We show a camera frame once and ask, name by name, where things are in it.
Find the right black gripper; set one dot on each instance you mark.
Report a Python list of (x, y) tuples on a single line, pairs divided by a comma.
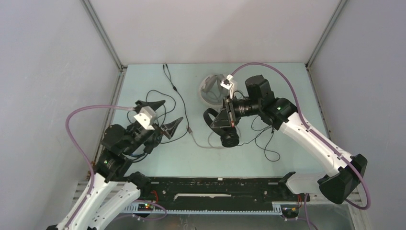
[(227, 116)]

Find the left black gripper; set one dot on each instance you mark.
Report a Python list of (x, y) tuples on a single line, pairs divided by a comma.
[(170, 128)]

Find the black headphones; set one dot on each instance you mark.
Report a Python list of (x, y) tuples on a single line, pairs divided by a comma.
[(228, 136)]

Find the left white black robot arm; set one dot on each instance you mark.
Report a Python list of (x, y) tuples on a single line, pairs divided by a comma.
[(109, 190)]

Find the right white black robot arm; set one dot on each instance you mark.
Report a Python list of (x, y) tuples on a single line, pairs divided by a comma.
[(343, 171)]

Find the white headphones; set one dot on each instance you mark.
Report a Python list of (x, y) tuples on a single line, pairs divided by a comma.
[(211, 92)]

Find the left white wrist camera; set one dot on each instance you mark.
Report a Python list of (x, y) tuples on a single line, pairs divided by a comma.
[(146, 117)]

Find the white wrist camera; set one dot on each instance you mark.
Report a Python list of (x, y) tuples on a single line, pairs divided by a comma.
[(230, 84), (146, 117)]

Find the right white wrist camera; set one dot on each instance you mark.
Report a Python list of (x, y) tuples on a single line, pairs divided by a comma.
[(230, 84)]

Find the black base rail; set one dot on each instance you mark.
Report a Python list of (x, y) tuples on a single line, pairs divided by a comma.
[(216, 194)]

